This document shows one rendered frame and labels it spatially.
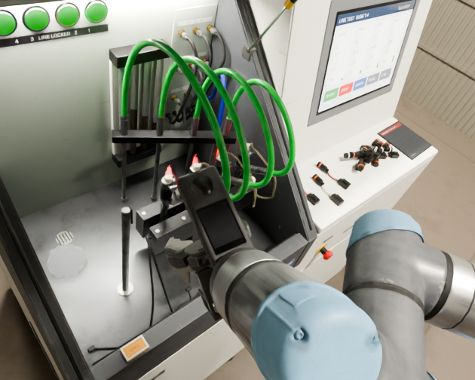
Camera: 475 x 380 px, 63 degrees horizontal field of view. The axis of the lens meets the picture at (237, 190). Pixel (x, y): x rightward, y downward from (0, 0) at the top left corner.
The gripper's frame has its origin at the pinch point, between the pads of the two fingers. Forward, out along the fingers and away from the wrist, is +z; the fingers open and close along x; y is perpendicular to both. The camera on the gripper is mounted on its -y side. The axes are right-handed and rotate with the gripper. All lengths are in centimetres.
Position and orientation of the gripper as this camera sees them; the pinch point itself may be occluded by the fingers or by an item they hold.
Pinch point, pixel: (194, 230)
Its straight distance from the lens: 57.0
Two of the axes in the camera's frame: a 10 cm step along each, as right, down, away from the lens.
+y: 3.2, 9.3, 1.9
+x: 8.9, -3.6, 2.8
